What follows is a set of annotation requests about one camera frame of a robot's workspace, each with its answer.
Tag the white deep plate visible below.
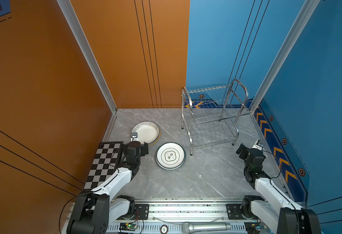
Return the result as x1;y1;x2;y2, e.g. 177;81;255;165
131;121;160;146

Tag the silver wire dish rack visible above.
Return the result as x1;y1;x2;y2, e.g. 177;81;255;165
181;79;249;155

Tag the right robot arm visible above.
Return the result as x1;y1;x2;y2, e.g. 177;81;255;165
236;144;322;234

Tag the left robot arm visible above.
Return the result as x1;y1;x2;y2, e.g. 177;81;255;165
66;141;149;234

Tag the black white chessboard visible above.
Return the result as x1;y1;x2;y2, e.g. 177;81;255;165
84;141;123;190

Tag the green circuit board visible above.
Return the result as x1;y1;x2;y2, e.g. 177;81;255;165
118;223;139;234

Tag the round black white sticker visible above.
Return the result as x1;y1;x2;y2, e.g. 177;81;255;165
160;225;169;234

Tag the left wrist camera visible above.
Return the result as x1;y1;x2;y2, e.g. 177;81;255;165
131;132;139;141

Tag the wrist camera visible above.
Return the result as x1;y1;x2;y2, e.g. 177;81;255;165
131;132;139;141
253;139;264;151

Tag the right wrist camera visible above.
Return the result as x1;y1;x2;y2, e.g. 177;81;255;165
253;139;264;151

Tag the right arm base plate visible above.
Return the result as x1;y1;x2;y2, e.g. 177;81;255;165
226;204;259;220

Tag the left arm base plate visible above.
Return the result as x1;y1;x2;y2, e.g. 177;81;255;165
116;204;150;220

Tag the aluminium rail frame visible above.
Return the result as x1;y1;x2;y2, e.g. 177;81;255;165
60;198;316;234

